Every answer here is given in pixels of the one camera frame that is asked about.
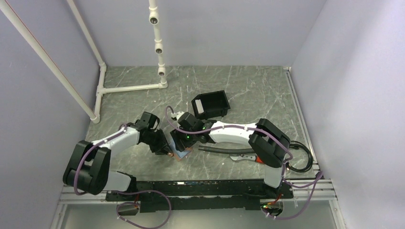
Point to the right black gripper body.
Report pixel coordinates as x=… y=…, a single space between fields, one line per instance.
x=188 y=140

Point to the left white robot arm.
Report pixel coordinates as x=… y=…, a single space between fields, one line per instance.
x=88 y=170

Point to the red handled pruning shears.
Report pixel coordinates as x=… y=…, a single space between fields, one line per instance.
x=246 y=157

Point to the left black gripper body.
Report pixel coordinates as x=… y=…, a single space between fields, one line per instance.
x=152 y=138

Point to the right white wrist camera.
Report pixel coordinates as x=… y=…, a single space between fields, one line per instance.
x=176 y=116

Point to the white pvc pipe frame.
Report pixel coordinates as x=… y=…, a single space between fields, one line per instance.
x=48 y=67

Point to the brown leather card holder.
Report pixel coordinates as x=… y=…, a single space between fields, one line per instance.
x=179 y=155

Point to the black plastic card tray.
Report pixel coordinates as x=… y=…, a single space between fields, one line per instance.
x=215 y=104

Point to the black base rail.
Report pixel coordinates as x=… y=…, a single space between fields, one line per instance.
x=153 y=196

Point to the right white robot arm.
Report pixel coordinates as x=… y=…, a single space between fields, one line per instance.
x=261 y=142

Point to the aluminium frame rail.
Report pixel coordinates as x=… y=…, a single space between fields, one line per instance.
x=301 y=119

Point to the white cards in tray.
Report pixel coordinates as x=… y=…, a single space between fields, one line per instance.
x=199 y=107

